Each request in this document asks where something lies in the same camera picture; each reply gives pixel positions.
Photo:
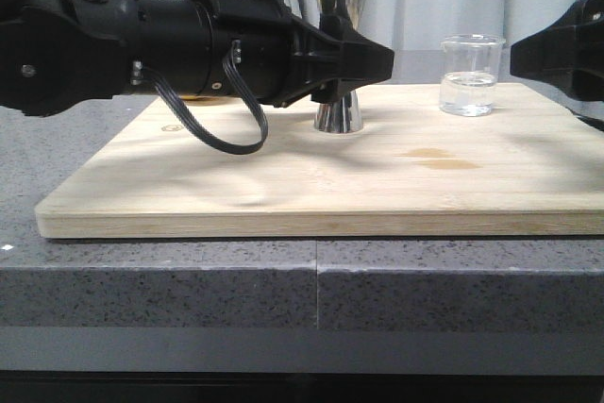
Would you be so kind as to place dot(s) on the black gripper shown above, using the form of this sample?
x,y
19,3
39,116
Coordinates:
x,y
281,58
567,55

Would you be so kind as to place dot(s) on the steel double jigger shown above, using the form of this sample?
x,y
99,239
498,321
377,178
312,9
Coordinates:
x,y
344,116

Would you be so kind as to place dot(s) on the clear glass beaker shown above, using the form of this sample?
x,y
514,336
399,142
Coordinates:
x,y
471,70

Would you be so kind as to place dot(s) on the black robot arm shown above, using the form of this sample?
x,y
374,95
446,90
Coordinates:
x,y
57,53

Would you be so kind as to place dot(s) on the light wooden cutting board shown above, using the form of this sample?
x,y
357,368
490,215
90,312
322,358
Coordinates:
x,y
528,168

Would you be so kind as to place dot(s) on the yellow lemon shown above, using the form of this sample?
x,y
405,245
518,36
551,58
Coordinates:
x,y
210,100

